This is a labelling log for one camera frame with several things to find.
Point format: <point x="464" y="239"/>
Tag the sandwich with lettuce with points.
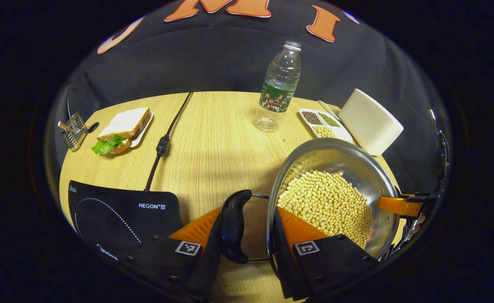
<point x="123" y="124"/>

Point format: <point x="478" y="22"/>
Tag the black table grommet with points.
<point x="92" y="127"/>

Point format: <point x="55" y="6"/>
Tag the clear plastic water bottle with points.
<point x="278" y="92"/>

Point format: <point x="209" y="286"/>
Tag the black induction cooktop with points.
<point x="116" y="210"/>

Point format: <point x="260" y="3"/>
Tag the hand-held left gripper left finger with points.
<point x="205" y="273"/>

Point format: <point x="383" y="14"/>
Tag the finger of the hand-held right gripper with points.
<point x="398" y="206"/>

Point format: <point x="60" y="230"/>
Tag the white divided bean tray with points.
<point x="322" y="126"/>

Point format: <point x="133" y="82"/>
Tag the pile of soybeans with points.
<point x="327" y="202"/>

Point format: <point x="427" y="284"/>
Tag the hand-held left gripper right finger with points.
<point x="289" y="269"/>

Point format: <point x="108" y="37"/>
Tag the clear glass container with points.
<point x="74" y="130"/>

